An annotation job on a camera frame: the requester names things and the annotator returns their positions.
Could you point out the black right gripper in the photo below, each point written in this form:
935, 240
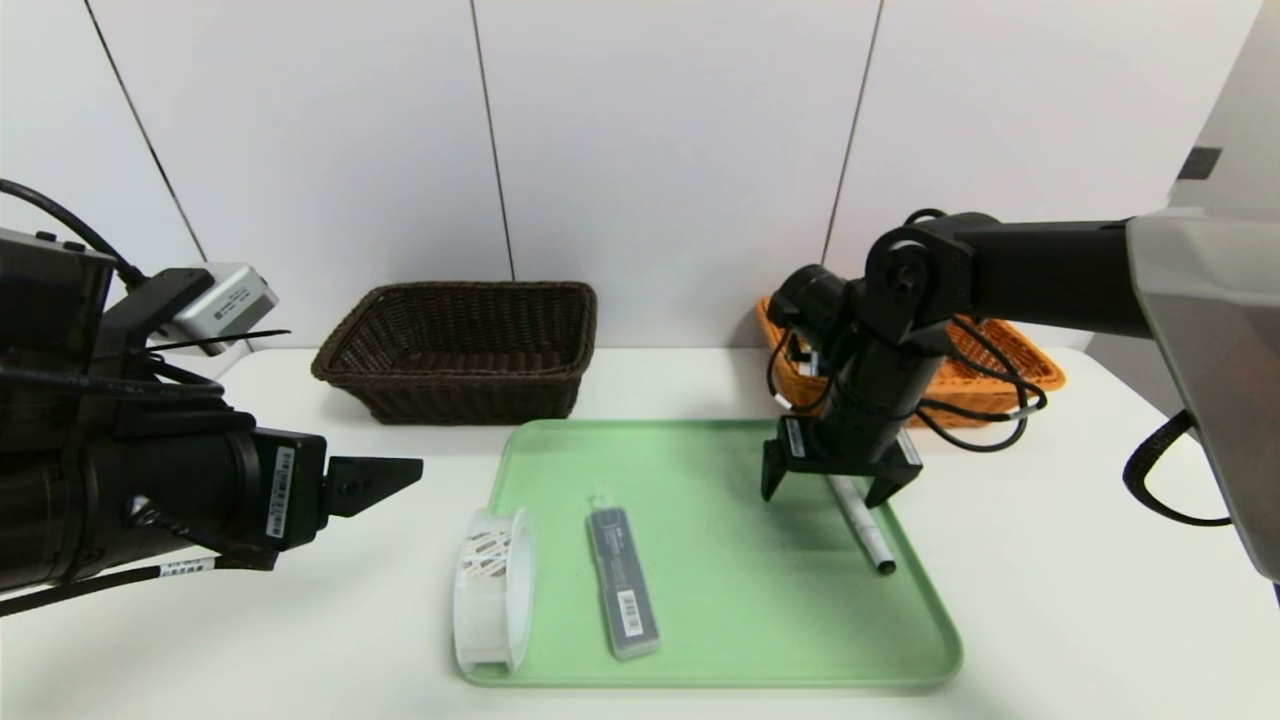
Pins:
838, 460

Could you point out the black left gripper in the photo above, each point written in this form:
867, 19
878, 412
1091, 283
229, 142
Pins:
291, 487

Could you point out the white marker pen black cap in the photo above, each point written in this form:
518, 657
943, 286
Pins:
865, 530

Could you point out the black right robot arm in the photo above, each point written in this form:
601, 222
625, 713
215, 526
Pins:
1040, 265

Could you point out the dark brown wicker basket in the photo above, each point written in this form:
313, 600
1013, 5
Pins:
460, 395

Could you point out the orange wicker basket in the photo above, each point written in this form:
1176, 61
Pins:
1030, 372

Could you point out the light green plastic tray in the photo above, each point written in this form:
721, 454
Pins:
700, 560

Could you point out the clear tape roll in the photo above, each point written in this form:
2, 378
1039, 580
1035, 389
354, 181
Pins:
490, 600

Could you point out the clear grey pencil lead case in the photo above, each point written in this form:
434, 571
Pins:
622, 580

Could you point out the grey robot torso shell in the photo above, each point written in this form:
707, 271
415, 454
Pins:
1215, 350

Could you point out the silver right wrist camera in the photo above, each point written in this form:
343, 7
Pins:
908, 447

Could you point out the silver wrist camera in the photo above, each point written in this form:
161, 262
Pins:
908, 447
225, 300

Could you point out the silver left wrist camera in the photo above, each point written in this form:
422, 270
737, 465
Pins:
225, 300

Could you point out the dark wall plate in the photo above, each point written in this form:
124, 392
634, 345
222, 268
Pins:
1198, 162

